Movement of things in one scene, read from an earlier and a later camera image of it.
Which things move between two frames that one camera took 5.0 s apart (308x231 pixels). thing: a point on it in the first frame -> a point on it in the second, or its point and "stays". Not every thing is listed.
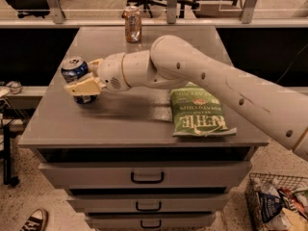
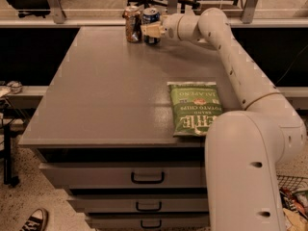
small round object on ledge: (14, 87) stays
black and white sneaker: (37, 220) stays
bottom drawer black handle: (141, 225) stays
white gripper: (111, 71) -> (169, 27)
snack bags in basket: (279, 208) stays
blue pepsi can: (73, 68) -> (151, 15)
